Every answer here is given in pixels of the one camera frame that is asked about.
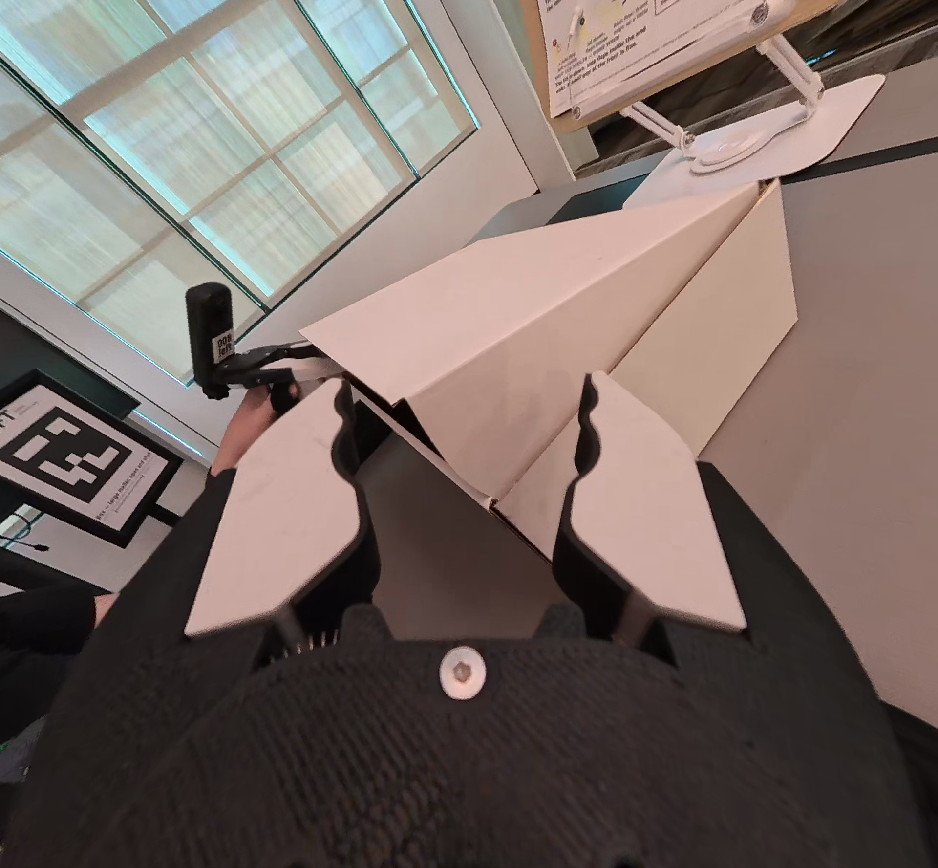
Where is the black-framed marker sign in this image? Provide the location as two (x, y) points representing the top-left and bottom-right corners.
(0, 368), (184, 548)

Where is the white cardboard box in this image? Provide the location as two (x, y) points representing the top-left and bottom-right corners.
(300, 179), (798, 565)

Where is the white board stand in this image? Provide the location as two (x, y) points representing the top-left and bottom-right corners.
(623, 32), (888, 209)

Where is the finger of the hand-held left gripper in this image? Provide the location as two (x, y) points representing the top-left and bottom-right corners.
(243, 358), (347, 389)

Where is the person's left hand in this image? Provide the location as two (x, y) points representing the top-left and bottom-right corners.
(211, 384), (303, 475)

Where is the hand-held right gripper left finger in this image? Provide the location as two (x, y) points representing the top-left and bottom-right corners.
(183, 377), (382, 645)

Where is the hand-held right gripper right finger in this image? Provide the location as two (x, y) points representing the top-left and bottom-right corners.
(553, 371), (748, 647)

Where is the person's dark clothing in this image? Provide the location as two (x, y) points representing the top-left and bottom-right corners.
(0, 581), (120, 658)

